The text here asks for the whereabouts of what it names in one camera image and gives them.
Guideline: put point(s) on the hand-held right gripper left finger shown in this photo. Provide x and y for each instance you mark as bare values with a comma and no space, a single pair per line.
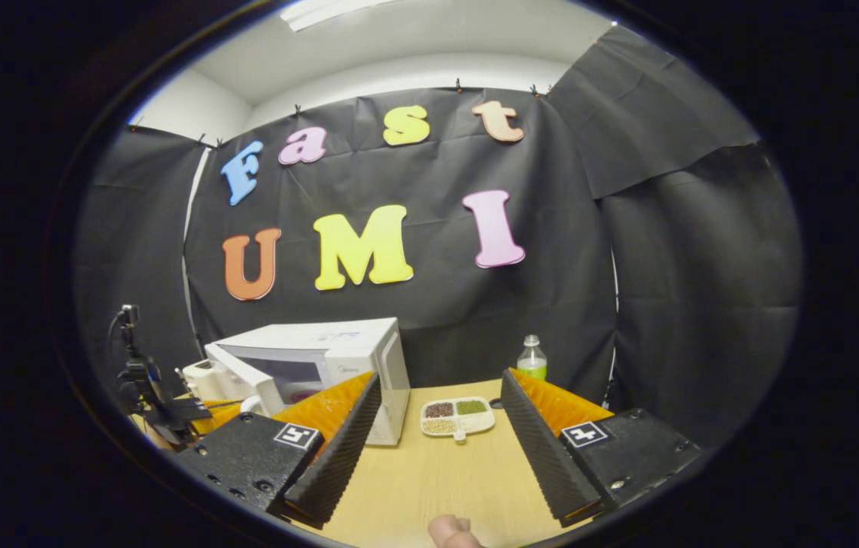
338,457

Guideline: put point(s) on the white microwave oven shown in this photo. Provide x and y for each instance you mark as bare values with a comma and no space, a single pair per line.
368,358

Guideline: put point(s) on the ceiling light panel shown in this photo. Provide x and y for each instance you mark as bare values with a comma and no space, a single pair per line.
338,11

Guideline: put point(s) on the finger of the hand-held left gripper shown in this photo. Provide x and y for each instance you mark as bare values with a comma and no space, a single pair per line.
220,415

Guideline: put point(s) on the small white appliance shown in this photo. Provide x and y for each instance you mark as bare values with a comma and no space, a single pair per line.
201,380

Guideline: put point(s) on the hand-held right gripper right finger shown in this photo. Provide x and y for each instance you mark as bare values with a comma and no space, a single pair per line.
544,457

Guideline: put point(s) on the white divided tray with beans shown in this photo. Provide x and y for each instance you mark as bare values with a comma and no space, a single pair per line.
456,422

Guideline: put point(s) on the green drink bottle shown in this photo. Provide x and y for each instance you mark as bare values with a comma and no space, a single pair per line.
531,361

